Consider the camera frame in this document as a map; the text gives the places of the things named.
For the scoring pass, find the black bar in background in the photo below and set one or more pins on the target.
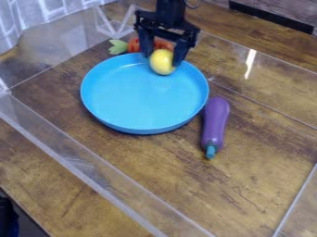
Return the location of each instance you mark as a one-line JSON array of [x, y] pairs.
[[287, 22]]

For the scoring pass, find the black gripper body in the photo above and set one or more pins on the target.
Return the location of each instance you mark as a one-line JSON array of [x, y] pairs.
[[168, 24]]

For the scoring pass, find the orange toy carrot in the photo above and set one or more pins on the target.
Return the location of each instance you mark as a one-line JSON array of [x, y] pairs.
[[121, 47]]

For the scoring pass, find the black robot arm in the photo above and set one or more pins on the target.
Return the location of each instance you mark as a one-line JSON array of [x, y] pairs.
[[172, 5]]

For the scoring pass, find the blue round tray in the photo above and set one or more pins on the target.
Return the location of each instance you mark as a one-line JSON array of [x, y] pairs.
[[140, 102]]

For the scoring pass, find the white patterned curtain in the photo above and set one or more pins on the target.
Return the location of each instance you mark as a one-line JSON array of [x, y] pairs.
[[23, 14]]

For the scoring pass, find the clear acrylic enclosure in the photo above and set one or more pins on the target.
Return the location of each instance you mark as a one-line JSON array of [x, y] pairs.
[[92, 182]]

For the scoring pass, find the purple toy eggplant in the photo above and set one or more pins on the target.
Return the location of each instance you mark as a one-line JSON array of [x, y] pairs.
[[216, 114]]

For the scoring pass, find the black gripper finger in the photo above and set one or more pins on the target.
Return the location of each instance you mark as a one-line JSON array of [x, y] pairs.
[[181, 50], [146, 41]]

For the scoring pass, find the yellow lemon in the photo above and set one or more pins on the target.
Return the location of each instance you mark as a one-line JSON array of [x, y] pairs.
[[161, 62]]

